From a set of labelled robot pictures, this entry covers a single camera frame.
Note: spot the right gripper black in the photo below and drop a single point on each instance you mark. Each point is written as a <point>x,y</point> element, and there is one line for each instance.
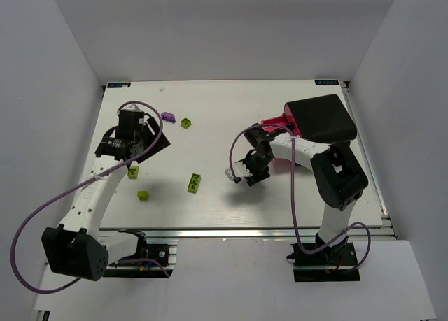
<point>255,168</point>

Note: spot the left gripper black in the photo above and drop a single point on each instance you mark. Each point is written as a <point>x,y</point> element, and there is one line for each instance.
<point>154,139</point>

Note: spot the purple arch lego brick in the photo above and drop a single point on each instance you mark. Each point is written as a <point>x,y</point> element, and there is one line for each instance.
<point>168,117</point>

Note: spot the pink drawer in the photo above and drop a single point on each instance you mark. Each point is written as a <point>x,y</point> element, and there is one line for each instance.
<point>290,121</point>
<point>280,120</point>

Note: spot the lime long lego brick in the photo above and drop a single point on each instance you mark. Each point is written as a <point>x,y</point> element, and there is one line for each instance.
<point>194,183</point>

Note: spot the pink top drawer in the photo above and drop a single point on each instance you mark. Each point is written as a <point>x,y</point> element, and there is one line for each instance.
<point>290,121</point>

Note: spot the black drawer cabinet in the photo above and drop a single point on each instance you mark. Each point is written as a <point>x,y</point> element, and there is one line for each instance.
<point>323,119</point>

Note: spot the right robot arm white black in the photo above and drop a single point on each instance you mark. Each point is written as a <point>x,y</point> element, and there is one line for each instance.
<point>339,177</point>

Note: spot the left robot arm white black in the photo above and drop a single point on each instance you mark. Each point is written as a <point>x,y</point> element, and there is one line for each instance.
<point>76,247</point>

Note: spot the lime square lego top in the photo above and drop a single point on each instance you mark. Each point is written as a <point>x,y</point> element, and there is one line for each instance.
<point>185,123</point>

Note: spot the lime square lego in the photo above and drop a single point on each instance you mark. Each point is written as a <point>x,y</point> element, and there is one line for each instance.
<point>185,123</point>
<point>142,195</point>

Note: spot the lime square lego bottom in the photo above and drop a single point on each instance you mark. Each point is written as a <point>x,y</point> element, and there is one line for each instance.
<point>142,195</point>

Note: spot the right blue corner label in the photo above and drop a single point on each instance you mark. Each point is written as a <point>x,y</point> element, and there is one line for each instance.
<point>325,82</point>

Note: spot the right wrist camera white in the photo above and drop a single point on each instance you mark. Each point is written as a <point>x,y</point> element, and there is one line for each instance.
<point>237,171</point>

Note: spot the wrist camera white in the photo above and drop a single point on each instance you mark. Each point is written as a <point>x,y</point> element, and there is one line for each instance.
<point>237,171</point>
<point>132,107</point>

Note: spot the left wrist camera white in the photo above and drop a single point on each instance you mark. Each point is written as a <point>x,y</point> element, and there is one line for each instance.
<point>132,107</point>

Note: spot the aluminium table rail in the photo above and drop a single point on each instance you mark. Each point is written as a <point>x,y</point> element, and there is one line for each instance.
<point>376,232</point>

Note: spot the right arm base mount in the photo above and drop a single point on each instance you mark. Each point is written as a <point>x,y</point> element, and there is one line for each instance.
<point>324,267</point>

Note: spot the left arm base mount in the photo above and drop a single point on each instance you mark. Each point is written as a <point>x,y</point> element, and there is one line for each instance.
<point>130,255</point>

